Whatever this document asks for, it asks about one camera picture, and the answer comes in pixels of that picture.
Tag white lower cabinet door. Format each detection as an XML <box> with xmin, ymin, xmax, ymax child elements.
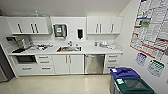
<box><xmin>51</xmin><ymin>54</ymin><xmax>69</xmax><ymax>76</ymax></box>
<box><xmin>67</xmin><ymin>54</ymin><xmax>85</xmax><ymax>75</ymax></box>

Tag white cabinet door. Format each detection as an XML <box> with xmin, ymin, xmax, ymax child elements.
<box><xmin>20</xmin><ymin>17</ymin><xmax>36</xmax><ymax>35</ymax></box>
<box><xmin>51</xmin><ymin>54</ymin><xmax>69</xmax><ymax>76</ymax></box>
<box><xmin>5</xmin><ymin>17</ymin><xmax>23</xmax><ymax>35</ymax></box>
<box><xmin>86</xmin><ymin>16</ymin><xmax>101</xmax><ymax>35</ymax></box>
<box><xmin>67</xmin><ymin>54</ymin><xmax>85</xmax><ymax>75</ymax></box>
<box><xmin>111</xmin><ymin>16</ymin><xmax>124</xmax><ymax>35</ymax></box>
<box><xmin>99</xmin><ymin>16</ymin><xmax>113</xmax><ymax>35</ymax></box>
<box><xmin>34</xmin><ymin>16</ymin><xmax>51</xmax><ymax>34</ymax></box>

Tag steel sink basin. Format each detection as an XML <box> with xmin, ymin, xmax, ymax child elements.
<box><xmin>56</xmin><ymin>45</ymin><xmax>82</xmax><ymax>53</ymax></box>

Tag stack of white dishes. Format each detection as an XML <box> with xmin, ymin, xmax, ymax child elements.
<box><xmin>99</xmin><ymin>40</ymin><xmax>115</xmax><ymax>50</ymax></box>

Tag light blue spray bottle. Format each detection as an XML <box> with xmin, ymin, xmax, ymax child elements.
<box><xmin>34</xmin><ymin>10</ymin><xmax>39</xmax><ymax>18</ymax></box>

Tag white upper cabinet door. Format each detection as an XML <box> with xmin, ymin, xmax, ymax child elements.
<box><xmin>111</xmin><ymin>16</ymin><xmax>124</xmax><ymax>35</ymax></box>
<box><xmin>34</xmin><ymin>16</ymin><xmax>51</xmax><ymax>34</ymax></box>
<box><xmin>99</xmin><ymin>16</ymin><xmax>113</xmax><ymax>35</ymax></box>
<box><xmin>20</xmin><ymin>17</ymin><xmax>36</xmax><ymax>35</ymax></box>
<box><xmin>5</xmin><ymin>17</ymin><xmax>23</xmax><ymax>35</ymax></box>
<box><xmin>86</xmin><ymin>16</ymin><xmax>101</xmax><ymax>35</ymax></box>

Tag grey coffee machine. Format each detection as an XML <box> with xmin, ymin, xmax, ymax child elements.
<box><xmin>16</xmin><ymin>37</ymin><xmax>32</xmax><ymax>52</ymax></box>

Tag steel paper towel dispenser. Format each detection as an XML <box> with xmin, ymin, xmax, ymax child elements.
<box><xmin>53</xmin><ymin>23</ymin><xmax>68</xmax><ymax>39</ymax></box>

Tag chrome faucet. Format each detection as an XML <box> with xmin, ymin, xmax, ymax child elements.
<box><xmin>67</xmin><ymin>40</ymin><xmax>74</xmax><ymax>48</ymax></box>

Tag large printed wall poster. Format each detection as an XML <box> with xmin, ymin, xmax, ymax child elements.
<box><xmin>129</xmin><ymin>0</ymin><xmax>168</xmax><ymax>62</ymax></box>

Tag grey refrigerator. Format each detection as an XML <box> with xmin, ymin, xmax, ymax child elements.
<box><xmin>0</xmin><ymin>44</ymin><xmax>16</xmax><ymax>83</ymax></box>

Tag black soap dispenser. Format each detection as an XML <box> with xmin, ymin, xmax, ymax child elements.
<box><xmin>77</xmin><ymin>28</ymin><xmax>84</xmax><ymax>40</ymax></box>

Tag black built-in microwave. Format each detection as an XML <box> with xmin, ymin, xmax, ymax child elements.
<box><xmin>14</xmin><ymin>54</ymin><xmax>37</xmax><ymax>65</ymax></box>

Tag grey wall-mounted holder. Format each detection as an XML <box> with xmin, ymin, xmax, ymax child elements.
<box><xmin>5</xmin><ymin>35</ymin><xmax>18</xmax><ymax>43</ymax></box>

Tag blue recycling bin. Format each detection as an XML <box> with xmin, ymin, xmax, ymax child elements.
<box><xmin>109</xmin><ymin>67</ymin><xmax>141</xmax><ymax>83</ymax></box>

